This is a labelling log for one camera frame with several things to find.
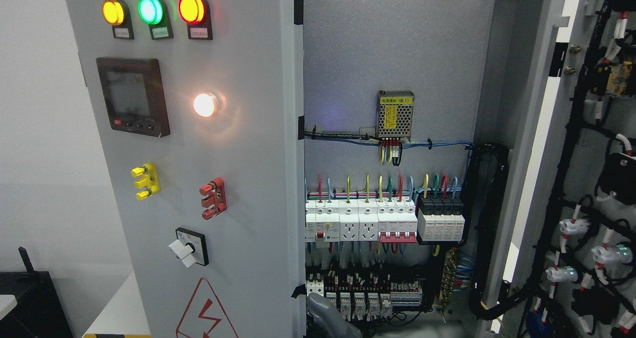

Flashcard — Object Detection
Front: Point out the grey cabinet door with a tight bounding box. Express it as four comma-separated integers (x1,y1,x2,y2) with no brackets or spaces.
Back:
66,0,305,338
469,0,635,338

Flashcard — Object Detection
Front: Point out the white red mini breakers row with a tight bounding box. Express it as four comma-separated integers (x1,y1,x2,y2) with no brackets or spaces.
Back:
305,200,340,248

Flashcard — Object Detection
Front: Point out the metal mesh power supply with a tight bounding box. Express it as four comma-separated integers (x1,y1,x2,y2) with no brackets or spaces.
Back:
376,90,415,139

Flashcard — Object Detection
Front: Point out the white glowing indicator lamp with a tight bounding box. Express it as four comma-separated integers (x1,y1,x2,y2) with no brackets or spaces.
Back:
193,92,217,117

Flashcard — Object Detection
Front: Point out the black white surge protector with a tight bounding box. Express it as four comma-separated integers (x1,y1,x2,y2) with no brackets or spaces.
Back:
416,195,465,245

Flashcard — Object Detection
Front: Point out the lower relay terminal row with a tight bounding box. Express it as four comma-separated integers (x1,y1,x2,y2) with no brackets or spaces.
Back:
305,262,425,322

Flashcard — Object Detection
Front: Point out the black digital power meter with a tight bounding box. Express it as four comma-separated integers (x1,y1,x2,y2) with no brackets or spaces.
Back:
96,57,170,137

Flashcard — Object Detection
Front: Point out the red indicator light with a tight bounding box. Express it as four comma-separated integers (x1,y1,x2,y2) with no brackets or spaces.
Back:
178,0,213,40

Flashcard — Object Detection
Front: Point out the green indicator light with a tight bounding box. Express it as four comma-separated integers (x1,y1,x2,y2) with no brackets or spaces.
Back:
137,0,173,40

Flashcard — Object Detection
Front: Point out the red electric hazard warning sticker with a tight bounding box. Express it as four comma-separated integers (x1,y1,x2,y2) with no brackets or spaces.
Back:
175,278,238,338

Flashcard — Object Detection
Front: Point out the yellow indicator light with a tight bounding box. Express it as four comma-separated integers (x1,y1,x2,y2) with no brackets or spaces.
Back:
102,0,134,40

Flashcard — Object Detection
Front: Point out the black box lower left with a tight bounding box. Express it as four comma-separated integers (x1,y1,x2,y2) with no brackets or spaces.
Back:
0,247,73,338

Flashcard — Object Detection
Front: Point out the red handle four-pole breaker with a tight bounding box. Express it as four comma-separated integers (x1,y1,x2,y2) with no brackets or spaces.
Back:
378,199,417,243

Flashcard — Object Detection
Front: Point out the white rotary selector switch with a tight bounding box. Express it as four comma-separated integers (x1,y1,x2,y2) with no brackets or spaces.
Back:
169,227,209,268

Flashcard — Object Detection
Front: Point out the black cable loom right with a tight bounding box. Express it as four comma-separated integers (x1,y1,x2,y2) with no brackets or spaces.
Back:
462,143,527,321

